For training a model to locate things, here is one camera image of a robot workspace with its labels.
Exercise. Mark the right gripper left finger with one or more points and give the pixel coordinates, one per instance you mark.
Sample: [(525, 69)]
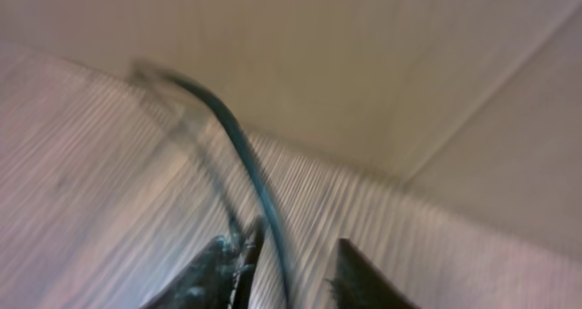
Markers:
[(220, 276)]

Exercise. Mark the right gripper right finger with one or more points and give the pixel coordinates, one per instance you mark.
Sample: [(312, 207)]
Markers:
[(358, 284)]

